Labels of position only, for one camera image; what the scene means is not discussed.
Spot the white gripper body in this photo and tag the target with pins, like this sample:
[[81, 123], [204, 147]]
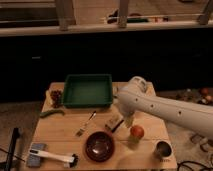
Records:
[[128, 120]]

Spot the wooden whiteboard eraser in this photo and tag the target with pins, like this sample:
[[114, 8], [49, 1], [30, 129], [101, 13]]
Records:
[[114, 122]]

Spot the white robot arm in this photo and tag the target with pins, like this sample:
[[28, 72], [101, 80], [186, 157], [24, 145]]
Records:
[[196, 117]]

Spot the green plastic tray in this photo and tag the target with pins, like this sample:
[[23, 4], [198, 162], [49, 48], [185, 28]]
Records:
[[87, 91]]

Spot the red apple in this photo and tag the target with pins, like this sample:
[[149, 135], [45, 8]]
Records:
[[137, 131]]

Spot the dark red bowl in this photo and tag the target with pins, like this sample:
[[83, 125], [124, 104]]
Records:
[[99, 146]]

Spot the metal cup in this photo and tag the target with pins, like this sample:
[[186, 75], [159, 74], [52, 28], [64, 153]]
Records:
[[162, 150]]

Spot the metal fork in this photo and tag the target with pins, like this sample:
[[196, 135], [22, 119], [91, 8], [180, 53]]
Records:
[[83, 128]]

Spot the white dish brush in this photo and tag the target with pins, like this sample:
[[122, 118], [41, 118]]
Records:
[[71, 161]]

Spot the dark red grapes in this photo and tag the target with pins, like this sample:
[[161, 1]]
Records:
[[56, 96]]

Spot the spice bottles on floor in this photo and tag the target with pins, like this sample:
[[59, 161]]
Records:
[[200, 96]]

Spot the green pepper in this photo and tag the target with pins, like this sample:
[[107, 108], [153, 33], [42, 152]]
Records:
[[51, 112]]

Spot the blue sponge front left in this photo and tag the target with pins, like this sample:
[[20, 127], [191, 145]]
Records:
[[34, 161]]

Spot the black stand left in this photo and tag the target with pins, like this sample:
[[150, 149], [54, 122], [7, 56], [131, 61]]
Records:
[[9, 159]]

